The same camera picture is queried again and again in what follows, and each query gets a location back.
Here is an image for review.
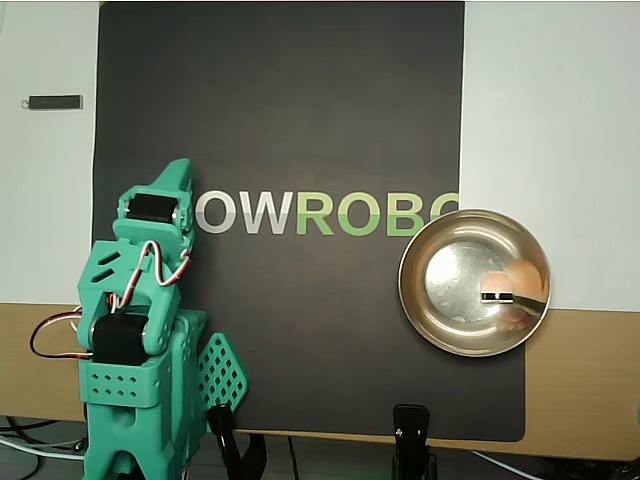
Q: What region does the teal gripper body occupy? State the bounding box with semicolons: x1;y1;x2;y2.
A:
112;193;194;250

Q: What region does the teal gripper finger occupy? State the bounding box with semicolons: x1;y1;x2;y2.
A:
117;158;182;222
177;163;196;251

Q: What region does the cork ball with black base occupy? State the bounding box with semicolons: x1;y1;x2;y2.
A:
480;271;516;305

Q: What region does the metal bowl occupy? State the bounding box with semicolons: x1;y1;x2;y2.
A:
397;207;552;358

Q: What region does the black USB stick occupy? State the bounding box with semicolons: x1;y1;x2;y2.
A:
20;93;85;112

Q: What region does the black mat with WOWROBO print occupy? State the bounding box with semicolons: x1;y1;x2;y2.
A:
83;1;527;444

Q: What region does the black table clamp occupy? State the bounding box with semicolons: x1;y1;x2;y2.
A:
206;402;271;480

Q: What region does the white sheet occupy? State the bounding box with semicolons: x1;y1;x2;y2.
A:
0;0;640;312

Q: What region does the white cable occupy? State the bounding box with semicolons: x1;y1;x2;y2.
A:
469;448;526;476
0;433;87;459

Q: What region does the thin black hanging cable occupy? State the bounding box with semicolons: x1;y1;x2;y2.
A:
285;434;302;480

